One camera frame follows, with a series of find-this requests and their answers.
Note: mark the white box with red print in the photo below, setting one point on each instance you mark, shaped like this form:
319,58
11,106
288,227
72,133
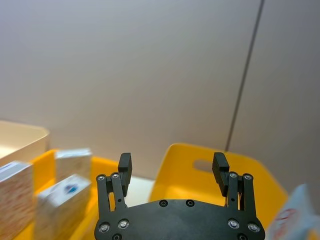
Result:
15,195

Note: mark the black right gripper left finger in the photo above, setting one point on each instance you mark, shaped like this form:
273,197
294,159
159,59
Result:
124,175

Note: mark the yellow plastic bin with boxes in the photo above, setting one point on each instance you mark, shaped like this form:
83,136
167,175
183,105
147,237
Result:
45,165

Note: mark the small white cardboard box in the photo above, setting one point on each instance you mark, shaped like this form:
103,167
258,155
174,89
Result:
73,165

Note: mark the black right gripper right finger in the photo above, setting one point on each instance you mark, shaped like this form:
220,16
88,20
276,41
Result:
221,175

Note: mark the white box with blue mark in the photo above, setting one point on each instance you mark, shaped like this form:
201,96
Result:
62,207

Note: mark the pale blue and white packet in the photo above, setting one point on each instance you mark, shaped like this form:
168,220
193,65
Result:
297,215

